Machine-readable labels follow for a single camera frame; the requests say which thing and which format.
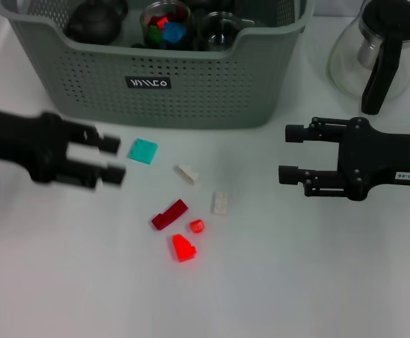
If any dark clay teapot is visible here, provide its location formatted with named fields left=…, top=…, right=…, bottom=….
left=63, top=0, right=128, bottom=45

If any glass jar with bricks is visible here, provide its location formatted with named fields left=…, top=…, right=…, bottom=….
left=139, top=1, right=192, bottom=50

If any cyan square building brick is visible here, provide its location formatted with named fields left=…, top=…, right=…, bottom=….
left=126, top=138, right=159, bottom=165

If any dark red long brick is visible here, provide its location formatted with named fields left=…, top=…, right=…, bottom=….
left=151, top=199, right=189, bottom=232

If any grey perforated storage bin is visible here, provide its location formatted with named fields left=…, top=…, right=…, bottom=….
left=0, top=0, right=315, bottom=130

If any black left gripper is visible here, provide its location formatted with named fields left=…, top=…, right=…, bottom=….
left=0, top=105, right=126, bottom=192

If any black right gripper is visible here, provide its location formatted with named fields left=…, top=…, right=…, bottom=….
left=278, top=116, right=410, bottom=201

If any glass pitcher black handle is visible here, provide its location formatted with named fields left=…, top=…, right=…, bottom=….
left=326, top=0, right=410, bottom=115

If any orange-red sloped brick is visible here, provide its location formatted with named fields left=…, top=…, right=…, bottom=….
left=171, top=233, right=197, bottom=263

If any white building brick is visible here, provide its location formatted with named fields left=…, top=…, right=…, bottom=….
left=211, top=192, right=229, bottom=215
left=175, top=163, right=199, bottom=184

